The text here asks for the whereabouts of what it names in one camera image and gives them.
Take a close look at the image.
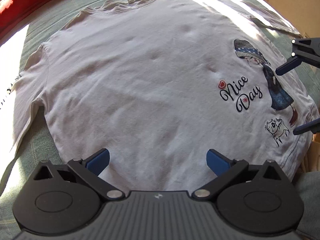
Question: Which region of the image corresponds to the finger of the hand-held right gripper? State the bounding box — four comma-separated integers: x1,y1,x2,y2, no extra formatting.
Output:
293,119,320,136
276,37,320,76

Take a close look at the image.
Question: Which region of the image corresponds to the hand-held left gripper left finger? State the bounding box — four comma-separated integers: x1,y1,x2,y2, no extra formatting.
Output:
34,148,126,202

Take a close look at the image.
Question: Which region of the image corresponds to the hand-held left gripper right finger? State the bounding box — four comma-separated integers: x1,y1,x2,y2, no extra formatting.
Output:
192,149,287,202

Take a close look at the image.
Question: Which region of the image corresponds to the white printed t-shirt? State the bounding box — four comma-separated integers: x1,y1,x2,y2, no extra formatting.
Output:
0,0,317,192

